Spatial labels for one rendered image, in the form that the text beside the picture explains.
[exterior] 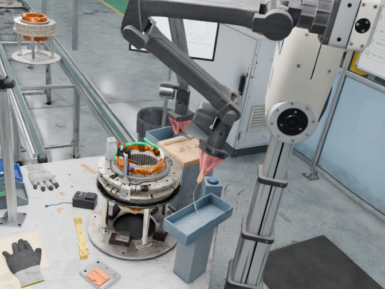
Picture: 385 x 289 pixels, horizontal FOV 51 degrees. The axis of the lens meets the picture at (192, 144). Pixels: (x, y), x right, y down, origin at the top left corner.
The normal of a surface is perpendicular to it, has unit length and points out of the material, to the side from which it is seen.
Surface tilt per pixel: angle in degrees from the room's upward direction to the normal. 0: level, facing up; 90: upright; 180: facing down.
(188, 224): 0
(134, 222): 0
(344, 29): 90
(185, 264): 90
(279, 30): 108
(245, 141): 89
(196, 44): 83
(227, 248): 0
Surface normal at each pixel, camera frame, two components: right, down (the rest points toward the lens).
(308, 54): -0.15, 0.44
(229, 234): 0.14, -0.87
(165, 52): -0.15, 0.67
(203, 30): 0.04, 0.37
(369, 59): -0.87, 0.11
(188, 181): 0.62, 0.44
